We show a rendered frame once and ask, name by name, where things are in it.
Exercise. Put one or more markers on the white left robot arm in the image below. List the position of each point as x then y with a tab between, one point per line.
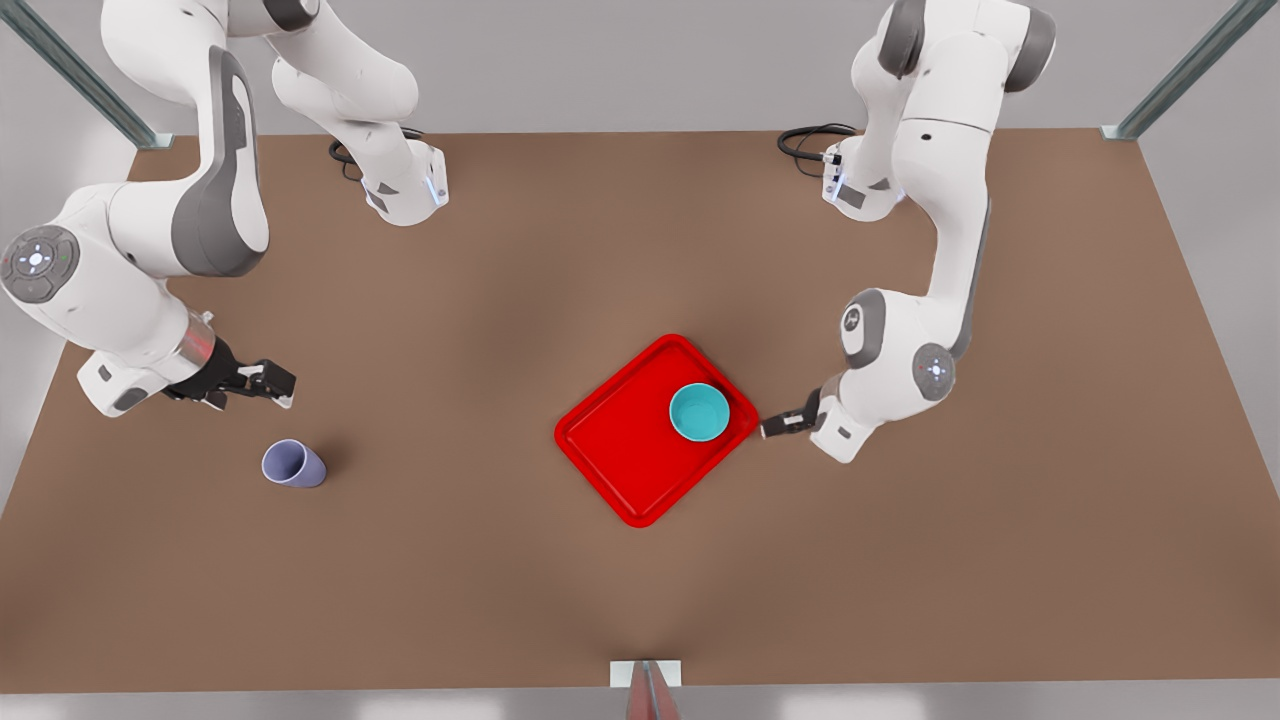
940	150

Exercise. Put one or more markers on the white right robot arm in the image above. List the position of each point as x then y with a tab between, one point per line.
120	250

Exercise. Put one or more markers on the lavender cup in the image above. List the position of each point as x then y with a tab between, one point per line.
292	465

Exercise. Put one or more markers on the teal bowl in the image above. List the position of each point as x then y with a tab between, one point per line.
699	413

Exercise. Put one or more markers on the red plastic tray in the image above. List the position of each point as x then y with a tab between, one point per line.
625	450

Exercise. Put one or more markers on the silver frame post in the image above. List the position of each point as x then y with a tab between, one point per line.
648	690
80	75
1190	70

